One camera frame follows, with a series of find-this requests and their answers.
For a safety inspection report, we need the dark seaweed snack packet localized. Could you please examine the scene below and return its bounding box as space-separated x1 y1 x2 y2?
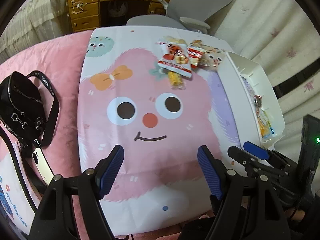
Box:
253 95 262 108

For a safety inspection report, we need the orange white snack box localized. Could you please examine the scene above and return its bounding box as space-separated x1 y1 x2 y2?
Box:
168 71 185 90

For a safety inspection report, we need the clear bag brown pastry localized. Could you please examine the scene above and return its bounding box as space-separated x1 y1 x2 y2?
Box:
199 45 225 70

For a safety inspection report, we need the red-trim clear snack bag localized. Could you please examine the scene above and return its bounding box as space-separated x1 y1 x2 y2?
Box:
187 40 206 68

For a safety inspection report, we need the red white cracker bag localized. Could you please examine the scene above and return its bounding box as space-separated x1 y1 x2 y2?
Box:
158 42 192 78

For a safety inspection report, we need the yellow egg-roll snack bag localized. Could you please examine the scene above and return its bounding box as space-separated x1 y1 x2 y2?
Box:
255 105 274 139

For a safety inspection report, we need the white smartphone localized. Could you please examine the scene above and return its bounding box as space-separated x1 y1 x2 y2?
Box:
32 148 54 185

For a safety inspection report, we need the cartoon pink table mat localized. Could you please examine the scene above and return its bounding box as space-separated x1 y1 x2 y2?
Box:
78 26 240 236

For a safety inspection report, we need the white plastic organizer bin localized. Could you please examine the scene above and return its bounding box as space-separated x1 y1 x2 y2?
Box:
217 51 285 148

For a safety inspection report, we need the pink bed blanket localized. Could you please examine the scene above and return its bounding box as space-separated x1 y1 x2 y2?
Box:
0 29 94 240

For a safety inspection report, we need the floral white curtain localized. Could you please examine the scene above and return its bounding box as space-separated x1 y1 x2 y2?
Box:
212 0 320 140

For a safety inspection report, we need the grey office chair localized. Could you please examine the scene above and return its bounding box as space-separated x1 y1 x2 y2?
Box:
127 0 232 34

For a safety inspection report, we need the beige covered cabinet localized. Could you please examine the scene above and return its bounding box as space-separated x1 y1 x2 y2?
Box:
1 0 72 63

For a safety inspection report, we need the black camera bag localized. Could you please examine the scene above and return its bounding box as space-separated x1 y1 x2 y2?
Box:
1 70 60 148

